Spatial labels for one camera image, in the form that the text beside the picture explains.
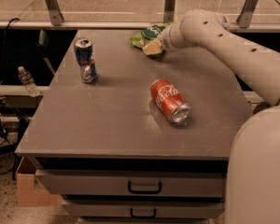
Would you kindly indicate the crushed redbull can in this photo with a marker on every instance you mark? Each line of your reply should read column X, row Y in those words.
column 85, row 58

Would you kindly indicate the green rice chip bag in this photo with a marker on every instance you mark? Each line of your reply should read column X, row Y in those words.
column 147, row 35

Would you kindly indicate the clear plastic water bottle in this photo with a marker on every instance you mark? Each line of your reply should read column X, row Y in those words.
column 28, row 82

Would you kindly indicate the black upper drawer handle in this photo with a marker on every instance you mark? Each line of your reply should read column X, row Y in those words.
column 144, row 189

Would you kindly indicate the metal bracket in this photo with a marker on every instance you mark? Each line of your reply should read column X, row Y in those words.
column 169, row 10
column 245, row 18
column 55, row 14

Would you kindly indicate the left metal bracket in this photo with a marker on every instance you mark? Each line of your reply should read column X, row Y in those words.
column 55, row 14

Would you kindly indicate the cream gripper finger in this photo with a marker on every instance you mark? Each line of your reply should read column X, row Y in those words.
column 153, row 48

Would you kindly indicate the grey drawer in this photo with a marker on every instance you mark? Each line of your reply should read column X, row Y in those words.
column 100, row 208
column 114, row 183

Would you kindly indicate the right metal bracket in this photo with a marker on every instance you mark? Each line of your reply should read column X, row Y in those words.
column 245, row 18

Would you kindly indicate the cardboard box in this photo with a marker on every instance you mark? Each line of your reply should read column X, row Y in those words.
column 30, row 192

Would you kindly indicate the black drawer handle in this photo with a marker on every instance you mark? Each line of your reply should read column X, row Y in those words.
column 144, row 189
column 143, row 213

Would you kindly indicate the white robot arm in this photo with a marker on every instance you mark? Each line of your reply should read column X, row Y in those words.
column 252, row 194

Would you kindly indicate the middle metal bracket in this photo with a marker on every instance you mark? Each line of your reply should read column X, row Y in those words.
column 169, row 10

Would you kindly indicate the orange coca-cola can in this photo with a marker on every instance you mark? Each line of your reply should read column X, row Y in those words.
column 169, row 100

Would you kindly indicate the green handled tool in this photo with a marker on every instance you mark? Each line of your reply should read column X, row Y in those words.
column 42, row 45

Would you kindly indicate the lower grey drawer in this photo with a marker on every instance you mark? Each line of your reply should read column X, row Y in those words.
column 100, row 208

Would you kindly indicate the black lower drawer handle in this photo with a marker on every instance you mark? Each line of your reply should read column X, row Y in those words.
column 143, row 213

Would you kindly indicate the upper grey drawer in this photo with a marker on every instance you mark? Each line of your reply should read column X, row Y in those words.
column 114, row 183

